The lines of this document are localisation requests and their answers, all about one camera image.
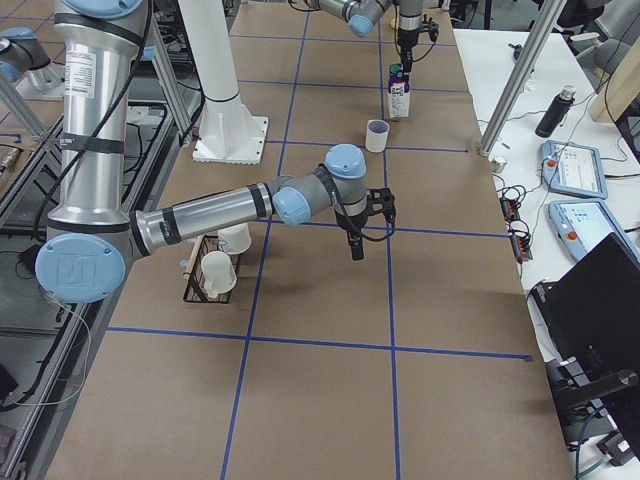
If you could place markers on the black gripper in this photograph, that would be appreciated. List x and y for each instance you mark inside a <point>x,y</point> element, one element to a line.
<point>407,42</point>
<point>348,223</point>

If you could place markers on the blue white milk carton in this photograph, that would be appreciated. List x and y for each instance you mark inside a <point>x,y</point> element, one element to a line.
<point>398,92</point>

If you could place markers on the white ribbed HOME mug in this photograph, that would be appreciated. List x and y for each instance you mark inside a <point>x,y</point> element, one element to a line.
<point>377,132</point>

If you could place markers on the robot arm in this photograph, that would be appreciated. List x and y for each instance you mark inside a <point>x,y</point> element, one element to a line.
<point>362,16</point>
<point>99,218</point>

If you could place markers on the small metal cup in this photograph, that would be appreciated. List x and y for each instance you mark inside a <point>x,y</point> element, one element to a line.
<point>498,164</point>

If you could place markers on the white upside-down mug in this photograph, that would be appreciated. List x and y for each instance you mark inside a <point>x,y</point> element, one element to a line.
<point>219,273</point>
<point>234,240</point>

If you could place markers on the white upside-down mug front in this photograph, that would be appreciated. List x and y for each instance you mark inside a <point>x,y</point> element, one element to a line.
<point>219,273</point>

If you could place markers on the black water bottle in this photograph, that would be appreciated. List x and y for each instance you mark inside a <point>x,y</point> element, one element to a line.
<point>556,112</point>

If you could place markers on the black power strip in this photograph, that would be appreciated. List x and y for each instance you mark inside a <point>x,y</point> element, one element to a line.
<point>518,230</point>

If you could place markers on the upper teach pendant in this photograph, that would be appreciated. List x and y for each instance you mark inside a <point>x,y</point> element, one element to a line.
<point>573,169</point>

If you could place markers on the teach pendant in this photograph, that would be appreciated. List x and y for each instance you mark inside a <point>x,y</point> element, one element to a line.
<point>582,224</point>
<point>573,169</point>

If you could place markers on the lower teach pendant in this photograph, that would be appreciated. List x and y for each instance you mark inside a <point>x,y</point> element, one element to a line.
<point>582,224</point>

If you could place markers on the black laptop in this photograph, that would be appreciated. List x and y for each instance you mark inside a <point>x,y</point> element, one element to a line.
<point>592,312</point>

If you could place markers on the black wire mug rack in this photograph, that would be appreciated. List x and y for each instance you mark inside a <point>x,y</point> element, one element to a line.
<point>196,290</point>

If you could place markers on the aluminium frame post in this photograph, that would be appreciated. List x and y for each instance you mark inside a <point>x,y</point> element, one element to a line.
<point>543,25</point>

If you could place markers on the wooden rack handle rod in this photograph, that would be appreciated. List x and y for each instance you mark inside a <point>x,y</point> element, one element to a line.
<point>188,264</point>

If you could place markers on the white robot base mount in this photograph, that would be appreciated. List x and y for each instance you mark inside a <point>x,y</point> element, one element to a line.
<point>228,132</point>

